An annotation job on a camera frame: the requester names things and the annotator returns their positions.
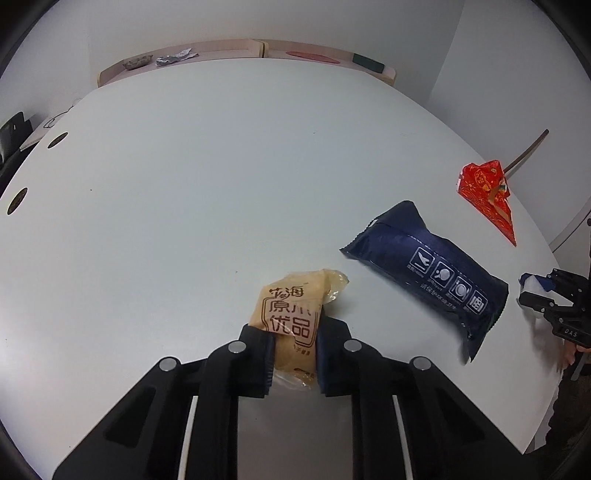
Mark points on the silver foil wrapper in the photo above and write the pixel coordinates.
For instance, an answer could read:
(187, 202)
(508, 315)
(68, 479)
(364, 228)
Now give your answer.
(171, 59)

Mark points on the red mop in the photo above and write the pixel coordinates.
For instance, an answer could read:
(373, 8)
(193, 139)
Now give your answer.
(526, 153)

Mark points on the person's right hand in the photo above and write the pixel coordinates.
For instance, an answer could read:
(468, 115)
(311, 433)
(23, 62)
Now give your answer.
(570, 356)

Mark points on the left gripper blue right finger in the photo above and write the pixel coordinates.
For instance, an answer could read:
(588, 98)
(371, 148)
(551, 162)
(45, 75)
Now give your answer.
(332, 363)

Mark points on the black office chairs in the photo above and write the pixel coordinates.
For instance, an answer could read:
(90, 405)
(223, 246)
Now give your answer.
(14, 133)

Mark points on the white foam piece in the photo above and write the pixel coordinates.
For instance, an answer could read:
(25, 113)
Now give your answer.
(536, 284)

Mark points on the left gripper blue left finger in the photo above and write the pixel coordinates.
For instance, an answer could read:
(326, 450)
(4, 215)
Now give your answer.
(256, 364)

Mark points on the beige packaged sandwich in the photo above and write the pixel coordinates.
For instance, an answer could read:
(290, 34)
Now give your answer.
(290, 309)

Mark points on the dark blue wipes pack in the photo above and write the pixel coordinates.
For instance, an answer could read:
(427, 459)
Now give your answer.
(398, 244)

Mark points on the red snack wrapper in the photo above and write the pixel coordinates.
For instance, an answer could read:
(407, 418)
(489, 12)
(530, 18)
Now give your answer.
(485, 187)

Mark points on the pink low cabinet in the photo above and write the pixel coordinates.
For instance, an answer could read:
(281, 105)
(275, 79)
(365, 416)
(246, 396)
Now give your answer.
(230, 49)

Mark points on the brown fleece right forearm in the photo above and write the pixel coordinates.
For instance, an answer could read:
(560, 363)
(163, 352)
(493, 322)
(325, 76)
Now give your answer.
(566, 452)

